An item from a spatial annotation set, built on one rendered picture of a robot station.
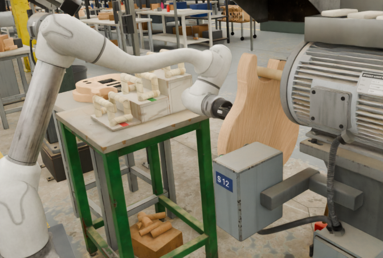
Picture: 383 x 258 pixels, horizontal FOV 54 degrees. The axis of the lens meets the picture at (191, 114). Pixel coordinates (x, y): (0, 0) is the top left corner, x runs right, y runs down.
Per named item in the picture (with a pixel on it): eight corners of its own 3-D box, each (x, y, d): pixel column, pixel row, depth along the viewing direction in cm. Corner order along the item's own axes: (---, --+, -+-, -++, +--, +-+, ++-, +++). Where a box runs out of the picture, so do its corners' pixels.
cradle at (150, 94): (161, 95, 183) (161, 89, 182) (141, 101, 177) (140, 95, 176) (158, 94, 185) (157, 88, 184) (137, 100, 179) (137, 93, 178)
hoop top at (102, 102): (114, 109, 171) (113, 102, 170) (108, 110, 169) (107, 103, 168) (98, 99, 187) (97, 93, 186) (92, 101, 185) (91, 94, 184)
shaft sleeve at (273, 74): (294, 71, 110) (290, 81, 110) (300, 76, 112) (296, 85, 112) (251, 63, 124) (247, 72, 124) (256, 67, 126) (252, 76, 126)
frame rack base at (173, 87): (195, 106, 193) (192, 74, 187) (170, 114, 185) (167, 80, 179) (166, 96, 214) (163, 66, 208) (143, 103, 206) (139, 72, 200)
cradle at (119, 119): (134, 119, 177) (133, 113, 176) (111, 126, 171) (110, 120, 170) (130, 118, 180) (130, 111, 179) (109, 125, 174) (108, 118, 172)
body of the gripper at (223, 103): (225, 118, 147) (242, 124, 140) (209, 117, 142) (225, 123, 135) (229, 99, 146) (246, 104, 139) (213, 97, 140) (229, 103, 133)
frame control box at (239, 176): (340, 252, 97) (346, 162, 88) (284, 295, 85) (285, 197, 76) (268, 211, 116) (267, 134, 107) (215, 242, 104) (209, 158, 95)
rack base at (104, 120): (142, 123, 177) (142, 120, 177) (113, 132, 169) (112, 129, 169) (117, 110, 198) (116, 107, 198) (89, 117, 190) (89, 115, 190)
